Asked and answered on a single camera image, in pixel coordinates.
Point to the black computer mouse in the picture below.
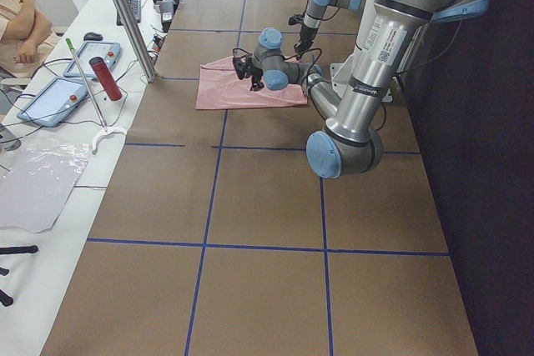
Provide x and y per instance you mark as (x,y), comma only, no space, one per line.
(92,36)

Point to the near blue teach pendant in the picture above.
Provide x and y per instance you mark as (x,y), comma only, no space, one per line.
(54,102)

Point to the white plastic hanger hook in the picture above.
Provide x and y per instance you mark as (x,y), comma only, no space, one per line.
(103,133)

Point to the seated person beige shirt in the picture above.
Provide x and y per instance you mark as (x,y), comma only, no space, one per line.
(27,37)

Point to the clear plastic bag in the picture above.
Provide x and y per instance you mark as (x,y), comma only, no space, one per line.
(37,186)

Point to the green tipped metal rod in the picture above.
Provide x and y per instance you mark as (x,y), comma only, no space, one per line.
(87,84)

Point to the aluminium frame post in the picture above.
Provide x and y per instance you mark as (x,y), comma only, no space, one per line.
(136,39)

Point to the red cylindrical bottle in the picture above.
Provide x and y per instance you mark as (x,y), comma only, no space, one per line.
(103,74)

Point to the black keyboard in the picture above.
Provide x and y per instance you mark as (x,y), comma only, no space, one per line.
(136,8)

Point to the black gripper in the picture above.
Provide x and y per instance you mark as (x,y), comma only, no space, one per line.
(254,73)
(304,38)

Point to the pink Snoopy t-shirt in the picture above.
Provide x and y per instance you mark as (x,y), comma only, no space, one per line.
(220,88)

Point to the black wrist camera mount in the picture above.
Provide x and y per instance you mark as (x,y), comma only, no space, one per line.
(242,63)
(296,19)

